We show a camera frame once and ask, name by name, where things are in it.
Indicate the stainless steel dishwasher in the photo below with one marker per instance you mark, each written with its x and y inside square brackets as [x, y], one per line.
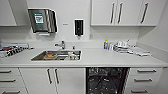
[106, 81]

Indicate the small chrome soap pump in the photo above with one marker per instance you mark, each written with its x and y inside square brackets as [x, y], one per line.
[73, 47]

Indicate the white mug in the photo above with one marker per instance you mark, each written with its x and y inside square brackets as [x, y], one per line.
[72, 54]

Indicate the white patterned bowl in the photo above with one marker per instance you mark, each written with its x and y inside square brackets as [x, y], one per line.
[76, 58]

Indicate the black soap dispenser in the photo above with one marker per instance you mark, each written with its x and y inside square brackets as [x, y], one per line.
[78, 27]

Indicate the blue dish soap bottle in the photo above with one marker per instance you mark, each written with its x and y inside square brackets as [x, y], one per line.
[105, 45]

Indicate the chrome sink faucet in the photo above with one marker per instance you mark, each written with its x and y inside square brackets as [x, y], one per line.
[61, 45]

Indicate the small white bottle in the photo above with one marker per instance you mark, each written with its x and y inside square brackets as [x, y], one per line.
[110, 46]

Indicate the orange sponge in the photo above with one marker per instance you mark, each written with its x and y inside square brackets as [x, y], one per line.
[50, 54]

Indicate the grey bowl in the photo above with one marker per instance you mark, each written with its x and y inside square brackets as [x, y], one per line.
[50, 58]

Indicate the steel kitchen sink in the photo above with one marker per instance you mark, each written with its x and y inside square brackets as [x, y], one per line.
[37, 57]

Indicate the grey paper towel dispenser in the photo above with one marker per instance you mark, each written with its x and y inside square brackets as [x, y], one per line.
[41, 20]

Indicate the stack of white dishes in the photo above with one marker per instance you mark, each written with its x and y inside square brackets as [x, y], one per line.
[140, 52]

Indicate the white base cabinet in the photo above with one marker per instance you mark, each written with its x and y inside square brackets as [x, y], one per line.
[36, 81]

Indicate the white drawer unit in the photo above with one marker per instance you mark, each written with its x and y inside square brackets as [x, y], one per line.
[143, 81]

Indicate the white wall outlet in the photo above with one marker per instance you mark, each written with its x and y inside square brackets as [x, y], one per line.
[91, 35]

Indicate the small grey wall label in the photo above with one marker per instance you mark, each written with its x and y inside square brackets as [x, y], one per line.
[65, 24]

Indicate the white three-door wall cabinet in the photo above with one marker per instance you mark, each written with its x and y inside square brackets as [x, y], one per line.
[130, 11]

